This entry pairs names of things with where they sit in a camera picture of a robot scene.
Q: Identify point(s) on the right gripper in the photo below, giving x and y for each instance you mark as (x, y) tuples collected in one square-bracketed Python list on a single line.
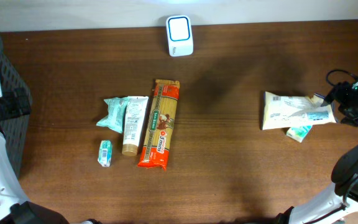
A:
[(355, 116)]

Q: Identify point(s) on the green tissue pack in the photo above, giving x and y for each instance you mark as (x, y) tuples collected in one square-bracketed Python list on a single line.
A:
[(298, 133)]

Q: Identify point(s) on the cream yellow snack bag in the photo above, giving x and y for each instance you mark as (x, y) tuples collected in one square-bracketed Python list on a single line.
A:
[(295, 111)]

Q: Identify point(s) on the orange spaghetti packet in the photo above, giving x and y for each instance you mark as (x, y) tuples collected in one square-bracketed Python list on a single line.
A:
[(160, 126)]

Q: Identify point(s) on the white cream tube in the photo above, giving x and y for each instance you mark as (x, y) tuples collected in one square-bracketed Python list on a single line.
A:
[(133, 124)]

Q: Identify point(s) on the teal wipes packet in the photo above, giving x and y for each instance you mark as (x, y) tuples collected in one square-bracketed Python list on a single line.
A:
[(116, 112)]

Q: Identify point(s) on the small teal gum box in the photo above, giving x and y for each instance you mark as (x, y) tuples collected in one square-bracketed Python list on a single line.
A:
[(105, 153)]

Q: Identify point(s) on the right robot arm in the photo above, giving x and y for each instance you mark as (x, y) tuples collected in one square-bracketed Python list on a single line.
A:
[(340, 198)]

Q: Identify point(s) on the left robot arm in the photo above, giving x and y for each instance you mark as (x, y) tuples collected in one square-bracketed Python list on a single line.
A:
[(15, 206)]

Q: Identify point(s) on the white barcode scanner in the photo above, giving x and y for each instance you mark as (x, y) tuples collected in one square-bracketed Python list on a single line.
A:
[(179, 36)]

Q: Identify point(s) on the dark grey plastic basket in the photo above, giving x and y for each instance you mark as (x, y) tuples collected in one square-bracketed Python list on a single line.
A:
[(15, 108)]

